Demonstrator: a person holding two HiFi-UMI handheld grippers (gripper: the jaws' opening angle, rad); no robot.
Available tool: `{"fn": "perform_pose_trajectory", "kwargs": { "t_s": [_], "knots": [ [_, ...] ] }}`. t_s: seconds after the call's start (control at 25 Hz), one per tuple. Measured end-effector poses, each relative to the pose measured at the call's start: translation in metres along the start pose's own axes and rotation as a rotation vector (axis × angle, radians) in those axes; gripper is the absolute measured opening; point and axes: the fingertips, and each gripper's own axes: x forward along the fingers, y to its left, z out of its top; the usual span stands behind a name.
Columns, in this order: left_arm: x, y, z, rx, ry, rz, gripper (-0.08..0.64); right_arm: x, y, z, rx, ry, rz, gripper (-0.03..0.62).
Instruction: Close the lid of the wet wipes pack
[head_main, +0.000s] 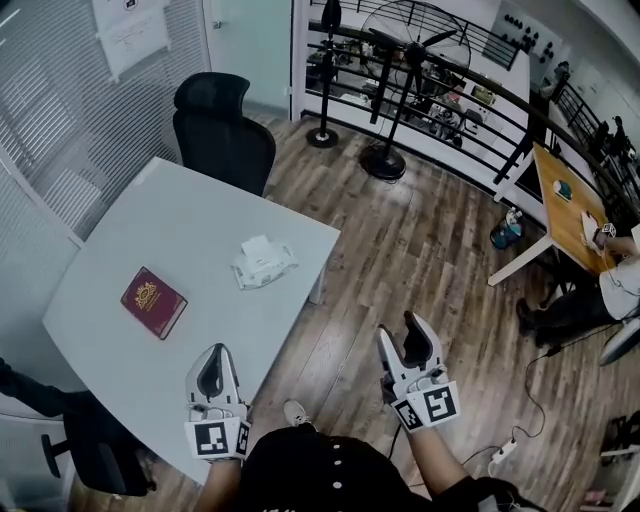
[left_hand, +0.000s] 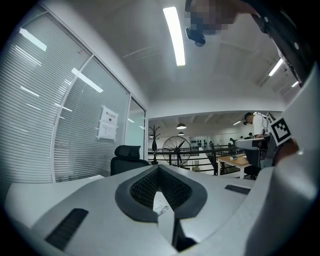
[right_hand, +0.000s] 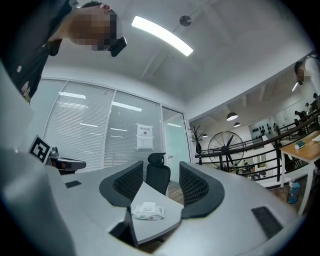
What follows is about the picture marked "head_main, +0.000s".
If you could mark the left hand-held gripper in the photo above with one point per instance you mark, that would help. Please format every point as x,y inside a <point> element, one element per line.
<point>215,437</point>

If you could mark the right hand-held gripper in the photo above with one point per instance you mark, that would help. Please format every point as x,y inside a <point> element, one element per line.
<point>435,405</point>

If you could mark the white wet wipe pack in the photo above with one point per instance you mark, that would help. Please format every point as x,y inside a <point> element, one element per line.
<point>265,270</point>

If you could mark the person's left forearm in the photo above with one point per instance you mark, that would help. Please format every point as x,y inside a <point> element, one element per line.
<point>220,487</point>

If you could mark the person's right forearm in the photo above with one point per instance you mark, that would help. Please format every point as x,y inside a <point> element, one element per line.
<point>435,460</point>

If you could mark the person's white shoe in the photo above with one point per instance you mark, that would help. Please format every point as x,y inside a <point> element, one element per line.
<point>297,412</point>

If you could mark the red hardcover book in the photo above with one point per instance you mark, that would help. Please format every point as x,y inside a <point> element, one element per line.
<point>152,302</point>

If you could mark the black mesh office chair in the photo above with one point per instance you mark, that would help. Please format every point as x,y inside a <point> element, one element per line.
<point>225,140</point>
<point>100,450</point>

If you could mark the person's black shirt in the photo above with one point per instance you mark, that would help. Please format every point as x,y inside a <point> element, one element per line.
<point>310,475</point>

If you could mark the white power strip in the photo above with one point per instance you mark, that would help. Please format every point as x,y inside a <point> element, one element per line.
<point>503,450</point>

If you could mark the teal water bottle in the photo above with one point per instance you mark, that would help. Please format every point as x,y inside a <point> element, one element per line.
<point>507,231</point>

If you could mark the wooden table with white legs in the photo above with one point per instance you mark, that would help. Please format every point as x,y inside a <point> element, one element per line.
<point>565,220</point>

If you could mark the black metal railing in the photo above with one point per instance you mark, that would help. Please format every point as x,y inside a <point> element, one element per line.
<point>512,150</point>

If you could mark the black coat stand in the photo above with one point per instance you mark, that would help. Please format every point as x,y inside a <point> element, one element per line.
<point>321,136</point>

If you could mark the white paper notice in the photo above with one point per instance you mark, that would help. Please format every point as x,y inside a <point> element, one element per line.
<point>130,40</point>

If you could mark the black pedestal fan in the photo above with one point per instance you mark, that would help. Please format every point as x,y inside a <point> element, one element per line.
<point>382,162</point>

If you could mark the row of black wall items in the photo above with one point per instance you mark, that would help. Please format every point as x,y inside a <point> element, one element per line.
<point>525,36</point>

